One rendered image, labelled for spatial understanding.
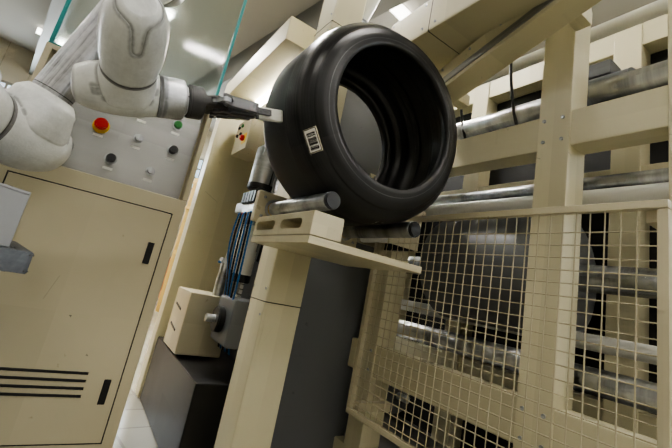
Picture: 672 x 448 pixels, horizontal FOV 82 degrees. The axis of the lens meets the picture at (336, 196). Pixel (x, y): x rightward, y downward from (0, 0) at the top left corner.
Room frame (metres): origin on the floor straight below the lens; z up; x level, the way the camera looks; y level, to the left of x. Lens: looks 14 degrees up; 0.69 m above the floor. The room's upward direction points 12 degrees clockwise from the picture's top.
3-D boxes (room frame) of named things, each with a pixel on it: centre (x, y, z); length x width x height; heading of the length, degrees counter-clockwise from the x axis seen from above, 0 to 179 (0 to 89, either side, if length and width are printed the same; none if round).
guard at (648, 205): (1.11, -0.42, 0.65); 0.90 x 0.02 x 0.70; 31
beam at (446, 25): (1.18, -0.34, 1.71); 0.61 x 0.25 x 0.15; 31
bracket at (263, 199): (1.29, 0.07, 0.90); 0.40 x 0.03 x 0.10; 121
